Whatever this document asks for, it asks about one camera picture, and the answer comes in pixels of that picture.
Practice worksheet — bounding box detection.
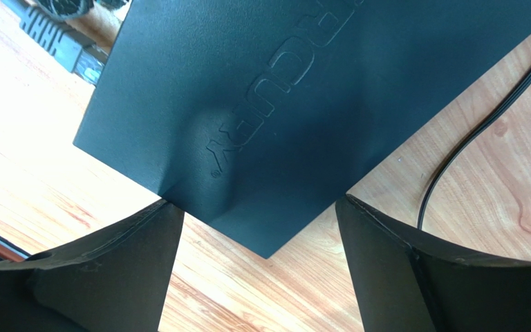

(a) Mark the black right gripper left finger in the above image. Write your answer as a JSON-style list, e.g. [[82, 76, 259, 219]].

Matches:
[[0, 200, 184, 331]]

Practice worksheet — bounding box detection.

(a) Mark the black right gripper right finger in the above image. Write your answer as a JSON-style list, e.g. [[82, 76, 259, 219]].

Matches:
[[335, 195, 531, 331]]

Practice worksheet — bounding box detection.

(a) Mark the black network switch box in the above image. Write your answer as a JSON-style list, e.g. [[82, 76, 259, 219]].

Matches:
[[74, 0, 531, 258]]

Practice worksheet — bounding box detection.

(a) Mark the grey ethernet cable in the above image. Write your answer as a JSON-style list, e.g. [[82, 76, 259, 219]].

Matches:
[[1, 0, 110, 86]]

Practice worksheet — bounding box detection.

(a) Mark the thin black power cord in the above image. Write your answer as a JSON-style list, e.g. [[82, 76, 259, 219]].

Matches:
[[416, 27, 531, 231]]

